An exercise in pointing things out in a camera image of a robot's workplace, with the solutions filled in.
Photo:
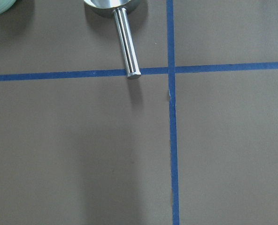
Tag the steel ice scoop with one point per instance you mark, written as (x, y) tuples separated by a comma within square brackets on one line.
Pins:
[(119, 10)]

